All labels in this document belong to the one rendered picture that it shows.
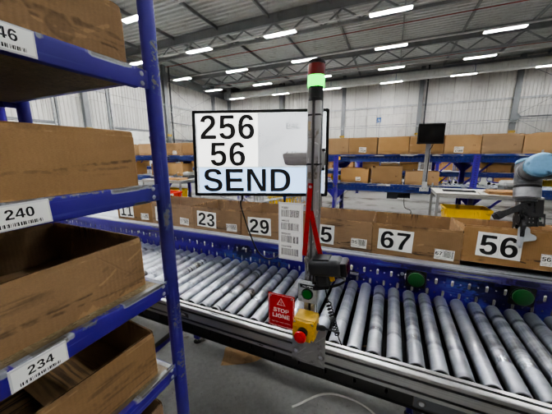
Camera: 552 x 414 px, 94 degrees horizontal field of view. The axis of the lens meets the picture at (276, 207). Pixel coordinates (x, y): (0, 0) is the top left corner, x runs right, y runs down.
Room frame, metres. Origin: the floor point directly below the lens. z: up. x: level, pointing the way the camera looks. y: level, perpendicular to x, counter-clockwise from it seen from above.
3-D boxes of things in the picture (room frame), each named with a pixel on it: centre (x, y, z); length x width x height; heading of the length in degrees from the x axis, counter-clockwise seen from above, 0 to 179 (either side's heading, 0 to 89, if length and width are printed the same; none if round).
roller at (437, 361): (0.90, -0.60, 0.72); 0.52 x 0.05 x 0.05; 156
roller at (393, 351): (0.95, -0.48, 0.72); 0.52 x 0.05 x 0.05; 156
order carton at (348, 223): (1.49, -0.38, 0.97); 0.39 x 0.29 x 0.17; 66
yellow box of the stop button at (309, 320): (0.74, -0.13, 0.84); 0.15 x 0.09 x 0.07; 66
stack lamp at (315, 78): (0.81, -0.12, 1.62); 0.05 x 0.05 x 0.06
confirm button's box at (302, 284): (0.78, -0.11, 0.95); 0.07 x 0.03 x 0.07; 66
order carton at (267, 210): (1.65, -0.01, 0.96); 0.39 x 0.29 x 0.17; 66
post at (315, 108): (0.81, -0.12, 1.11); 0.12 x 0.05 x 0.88; 66
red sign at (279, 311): (0.82, -0.04, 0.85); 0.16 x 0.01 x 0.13; 66
